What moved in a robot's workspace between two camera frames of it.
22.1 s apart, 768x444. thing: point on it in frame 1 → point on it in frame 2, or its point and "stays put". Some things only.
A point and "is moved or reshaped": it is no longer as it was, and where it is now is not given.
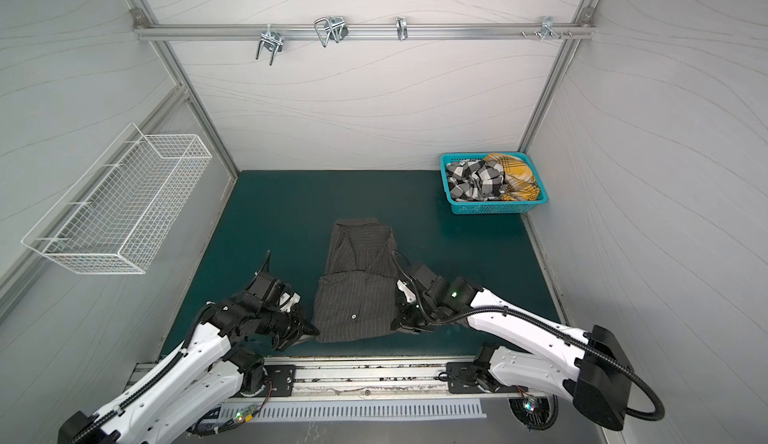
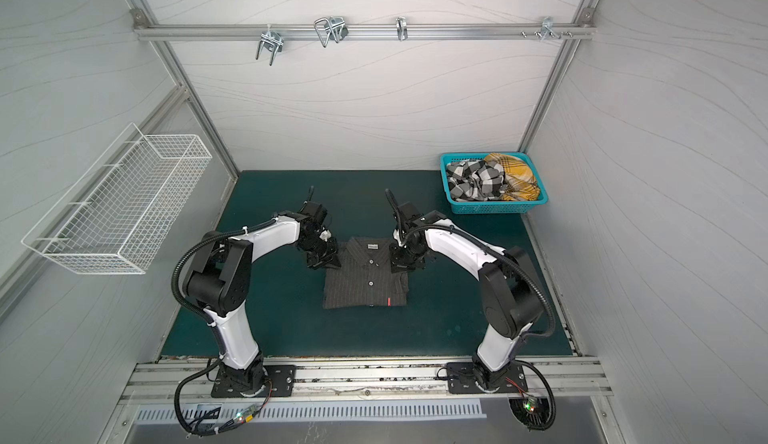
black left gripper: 299,328 → 329,260
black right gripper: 405,315 → 405,257
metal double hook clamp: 333,27 stays put
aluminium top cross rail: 326,33 stays put
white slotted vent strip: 353,411 stays put
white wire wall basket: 120,217 stays put
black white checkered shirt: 477,180 stays put
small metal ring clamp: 401,24 stays put
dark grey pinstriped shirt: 354,294 is moved or reshaped
